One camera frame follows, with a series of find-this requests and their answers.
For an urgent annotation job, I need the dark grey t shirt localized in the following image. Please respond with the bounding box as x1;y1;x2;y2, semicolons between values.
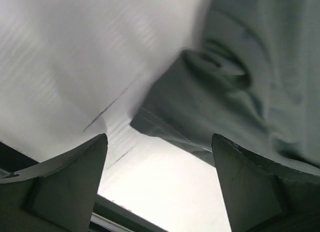
130;0;320;174

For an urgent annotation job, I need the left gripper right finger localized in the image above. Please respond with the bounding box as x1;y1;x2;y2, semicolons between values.
211;134;320;232

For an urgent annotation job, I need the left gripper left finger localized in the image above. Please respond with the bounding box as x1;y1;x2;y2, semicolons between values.
0;133;108;232

